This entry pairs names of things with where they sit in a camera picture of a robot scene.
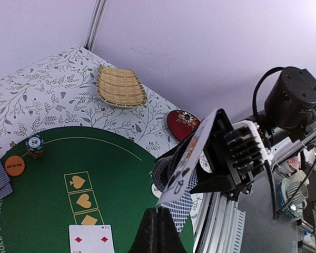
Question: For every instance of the white dealer button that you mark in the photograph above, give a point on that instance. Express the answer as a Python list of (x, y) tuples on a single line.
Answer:
[(155, 191)]

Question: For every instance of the blue playing card deck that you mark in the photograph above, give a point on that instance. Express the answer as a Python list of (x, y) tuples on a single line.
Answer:
[(180, 210)]

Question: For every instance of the orange big blind button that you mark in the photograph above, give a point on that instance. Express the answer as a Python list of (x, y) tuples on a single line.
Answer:
[(14, 166)]

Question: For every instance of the queen card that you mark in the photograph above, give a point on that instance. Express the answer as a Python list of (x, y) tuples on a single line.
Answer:
[(182, 162)]

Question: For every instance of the round green poker mat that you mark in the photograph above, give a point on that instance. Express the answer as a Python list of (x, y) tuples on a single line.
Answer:
[(86, 176)]

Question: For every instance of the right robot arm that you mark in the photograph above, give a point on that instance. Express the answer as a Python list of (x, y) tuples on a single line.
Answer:
[(288, 122)]

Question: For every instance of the red floral round pouch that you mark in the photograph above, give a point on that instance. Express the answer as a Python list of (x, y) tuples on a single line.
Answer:
[(181, 123)]

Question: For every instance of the front aluminium rail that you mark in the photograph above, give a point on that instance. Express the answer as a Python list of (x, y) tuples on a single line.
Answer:
[(219, 225)]

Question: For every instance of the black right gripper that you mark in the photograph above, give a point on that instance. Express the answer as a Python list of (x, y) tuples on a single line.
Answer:
[(220, 179)]

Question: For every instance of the floral white tablecloth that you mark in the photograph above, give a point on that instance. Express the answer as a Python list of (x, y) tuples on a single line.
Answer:
[(60, 91)]

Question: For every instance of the stacked ceramic cups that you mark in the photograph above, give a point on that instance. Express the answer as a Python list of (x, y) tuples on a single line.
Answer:
[(293, 188)]

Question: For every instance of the right aluminium frame post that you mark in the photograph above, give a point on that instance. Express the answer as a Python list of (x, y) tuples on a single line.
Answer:
[(95, 21)]

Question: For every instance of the stack of poker chips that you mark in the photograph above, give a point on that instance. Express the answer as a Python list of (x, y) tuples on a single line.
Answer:
[(35, 146)]

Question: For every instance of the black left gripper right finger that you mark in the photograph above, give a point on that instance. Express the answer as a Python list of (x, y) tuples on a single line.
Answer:
[(167, 235)]

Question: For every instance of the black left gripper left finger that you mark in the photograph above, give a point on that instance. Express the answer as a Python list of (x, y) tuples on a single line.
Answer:
[(146, 240)]

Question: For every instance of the face-up two of diamonds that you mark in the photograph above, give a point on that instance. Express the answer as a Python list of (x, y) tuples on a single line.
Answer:
[(91, 238)]

